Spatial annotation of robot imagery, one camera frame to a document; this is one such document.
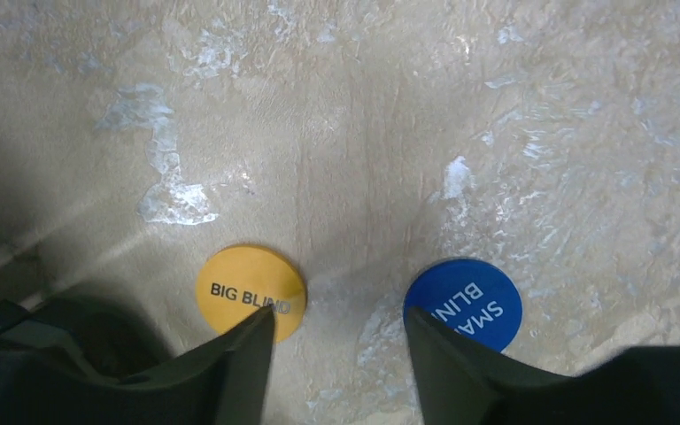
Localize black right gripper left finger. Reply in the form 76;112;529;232
0;307;275;424

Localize yellow big blind button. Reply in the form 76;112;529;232
195;244;307;343

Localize blue small blind button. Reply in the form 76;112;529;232
403;258;523;352

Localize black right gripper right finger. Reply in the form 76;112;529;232
404;307;680;424

